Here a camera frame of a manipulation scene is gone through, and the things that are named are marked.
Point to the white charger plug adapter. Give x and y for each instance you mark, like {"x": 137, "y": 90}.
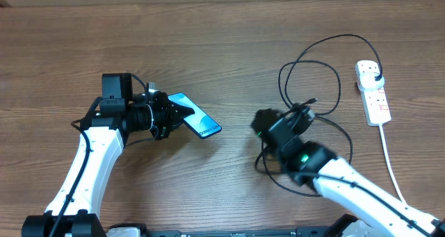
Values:
{"x": 368, "y": 82}

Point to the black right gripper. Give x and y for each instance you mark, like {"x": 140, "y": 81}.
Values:
{"x": 257, "y": 133}

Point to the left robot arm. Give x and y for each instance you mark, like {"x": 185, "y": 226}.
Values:
{"x": 104, "y": 132}

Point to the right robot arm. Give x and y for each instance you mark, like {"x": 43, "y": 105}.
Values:
{"x": 332, "y": 177}

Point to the white power strip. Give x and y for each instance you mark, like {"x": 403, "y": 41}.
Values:
{"x": 375, "y": 103}

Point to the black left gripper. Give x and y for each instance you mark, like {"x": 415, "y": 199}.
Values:
{"x": 169, "y": 115}

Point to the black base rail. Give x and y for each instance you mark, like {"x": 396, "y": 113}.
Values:
{"x": 130, "y": 230}

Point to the smartphone with teal screen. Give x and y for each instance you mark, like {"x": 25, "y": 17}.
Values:
{"x": 199, "y": 122}

